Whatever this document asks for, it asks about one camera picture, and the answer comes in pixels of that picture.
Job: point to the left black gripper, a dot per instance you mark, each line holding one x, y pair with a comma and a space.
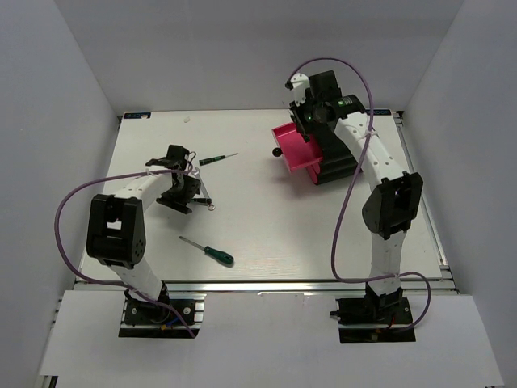
179, 204

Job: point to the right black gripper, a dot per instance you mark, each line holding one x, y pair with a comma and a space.
296, 110

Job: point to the small green precision screwdriver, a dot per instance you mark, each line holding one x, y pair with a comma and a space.
206, 161

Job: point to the pink top drawer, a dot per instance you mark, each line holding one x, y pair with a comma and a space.
296, 152

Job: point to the black drawer cabinet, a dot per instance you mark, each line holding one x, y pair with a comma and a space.
338, 161

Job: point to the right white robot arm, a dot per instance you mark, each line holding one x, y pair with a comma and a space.
395, 193

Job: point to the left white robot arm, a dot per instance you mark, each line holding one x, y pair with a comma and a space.
116, 234

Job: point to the silver combination wrench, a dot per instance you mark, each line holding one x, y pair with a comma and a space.
206, 200

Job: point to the blue corner label right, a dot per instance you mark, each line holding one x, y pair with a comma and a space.
382, 112

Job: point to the blue corner label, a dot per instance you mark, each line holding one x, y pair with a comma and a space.
382, 112
136, 115

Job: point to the blue corner label left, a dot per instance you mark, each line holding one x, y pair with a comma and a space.
136, 115

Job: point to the large green-handled screwdriver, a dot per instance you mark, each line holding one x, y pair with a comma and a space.
222, 257

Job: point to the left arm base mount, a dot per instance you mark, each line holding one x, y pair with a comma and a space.
143, 320

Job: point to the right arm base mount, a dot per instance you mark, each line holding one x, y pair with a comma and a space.
375, 323

